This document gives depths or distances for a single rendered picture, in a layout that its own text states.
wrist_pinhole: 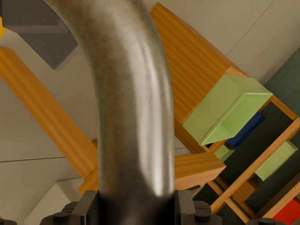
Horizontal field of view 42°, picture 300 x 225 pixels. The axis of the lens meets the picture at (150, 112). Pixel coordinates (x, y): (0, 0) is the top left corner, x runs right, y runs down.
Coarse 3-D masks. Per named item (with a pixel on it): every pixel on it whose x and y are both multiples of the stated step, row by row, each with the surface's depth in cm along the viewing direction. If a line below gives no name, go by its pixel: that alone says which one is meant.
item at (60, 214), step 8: (48, 216) 12; (56, 216) 12; (64, 216) 12; (72, 216) 12; (40, 224) 12; (48, 224) 12; (56, 224) 12; (64, 224) 12; (72, 224) 12; (80, 224) 12
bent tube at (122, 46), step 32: (64, 0) 14; (96, 0) 14; (128, 0) 14; (96, 32) 14; (128, 32) 14; (96, 64) 14; (128, 64) 14; (160, 64) 14; (96, 96) 15; (128, 96) 14; (160, 96) 14; (128, 128) 14; (160, 128) 14; (128, 160) 14; (160, 160) 14; (128, 192) 14; (160, 192) 14; (128, 224) 14; (160, 224) 14
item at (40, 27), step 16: (0, 0) 22; (16, 0) 20; (32, 0) 20; (0, 16) 22; (16, 16) 20; (32, 16) 20; (48, 16) 20; (16, 32) 22; (32, 32) 22; (48, 32) 22; (64, 32) 22; (32, 48) 22; (48, 48) 22; (64, 48) 22; (48, 64) 22; (64, 64) 23
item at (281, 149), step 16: (272, 96) 535; (256, 112) 550; (288, 112) 525; (288, 128) 520; (224, 144) 575; (272, 144) 528; (288, 144) 527; (224, 160) 606; (256, 160) 536; (272, 160) 535; (240, 176) 544; (224, 192) 553; (240, 192) 554; (288, 192) 516; (272, 208) 523; (288, 208) 525; (288, 224) 523
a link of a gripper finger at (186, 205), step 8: (176, 192) 16; (184, 192) 16; (176, 200) 14; (184, 200) 14; (192, 200) 14; (176, 208) 13; (184, 208) 13; (192, 208) 13; (176, 216) 13; (176, 224) 13
